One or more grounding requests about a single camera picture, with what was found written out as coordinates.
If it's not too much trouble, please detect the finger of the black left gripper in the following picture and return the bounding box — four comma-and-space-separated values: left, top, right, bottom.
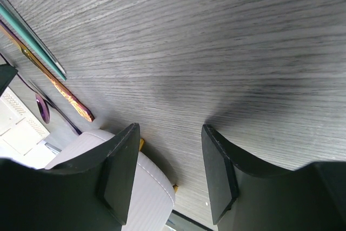
0, 64, 18, 95

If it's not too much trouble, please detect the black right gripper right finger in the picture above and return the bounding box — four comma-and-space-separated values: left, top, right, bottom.
201, 124, 345, 230

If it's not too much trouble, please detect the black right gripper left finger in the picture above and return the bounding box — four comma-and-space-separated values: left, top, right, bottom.
1, 123, 140, 230

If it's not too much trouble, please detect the purple metallic spoon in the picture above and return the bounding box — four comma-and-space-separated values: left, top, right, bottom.
17, 74, 82, 135

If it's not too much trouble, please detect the white round divided container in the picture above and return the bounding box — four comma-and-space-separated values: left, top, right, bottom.
45, 129, 176, 230

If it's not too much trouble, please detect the gold spoon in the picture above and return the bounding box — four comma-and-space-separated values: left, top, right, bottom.
139, 138, 178, 193

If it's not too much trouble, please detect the white plastic file organizer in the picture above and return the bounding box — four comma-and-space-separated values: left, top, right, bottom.
1, 87, 56, 169

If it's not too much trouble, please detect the teal spoon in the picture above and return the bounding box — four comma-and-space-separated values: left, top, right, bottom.
1, 0, 66, 81

